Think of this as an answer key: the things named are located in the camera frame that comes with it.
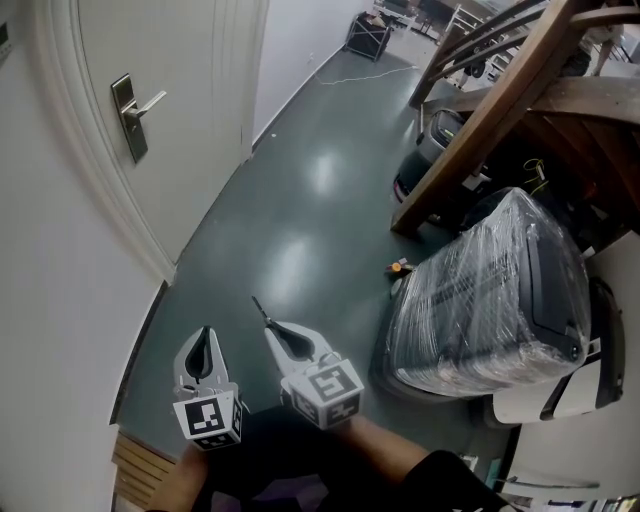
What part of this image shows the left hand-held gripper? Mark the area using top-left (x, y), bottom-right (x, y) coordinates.
top-left (171, 326), bottom-right (250, 452)

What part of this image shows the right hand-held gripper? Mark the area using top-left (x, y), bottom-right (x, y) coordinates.
top-left (264, 324), bottom-right (365, 432)

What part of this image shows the person's right forearm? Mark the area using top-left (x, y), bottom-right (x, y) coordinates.
top-left (343, 413), bottom-right (432, 482)

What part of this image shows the person's left forearm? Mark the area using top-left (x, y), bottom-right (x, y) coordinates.
top-left (171, 441), bottom-right (222, 512)

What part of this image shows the white door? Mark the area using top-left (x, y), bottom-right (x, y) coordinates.
top-left (29, 0), bottom-right (272, 279)

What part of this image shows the person's black clothing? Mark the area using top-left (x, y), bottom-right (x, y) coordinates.
top-left (149, 403), bottom-right (512, 512)

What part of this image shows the wooden slat panel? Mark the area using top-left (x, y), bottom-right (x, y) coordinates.
top-left (110, 433), bottom-right (180, 507)

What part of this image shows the plastic-wrapped dark machine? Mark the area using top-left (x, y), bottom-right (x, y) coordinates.
top-left (368, 186), bottom-right (592, 402)

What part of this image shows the white black machine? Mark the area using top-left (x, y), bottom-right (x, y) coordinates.
top-left (481, 276), bottom-right (627, 432)

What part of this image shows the black grey cleaning machine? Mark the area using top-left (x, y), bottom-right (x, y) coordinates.
top-left (391, 108), bottom-right (492, 207)

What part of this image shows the silver door lock with handle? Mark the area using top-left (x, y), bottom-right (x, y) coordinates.
top-left (110, 73), bottom-right (168, 164)

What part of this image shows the white floor cable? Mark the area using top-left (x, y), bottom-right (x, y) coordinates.
top-left (313, 61), bottom-right (417, 87)

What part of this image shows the yellow-green cable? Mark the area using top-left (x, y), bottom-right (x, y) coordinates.
top-left (521, 158), bottom-right (550, 195)

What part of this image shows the black frame cart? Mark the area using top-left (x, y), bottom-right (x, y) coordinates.
top-left (344, 11), bottom-right (395, 64)

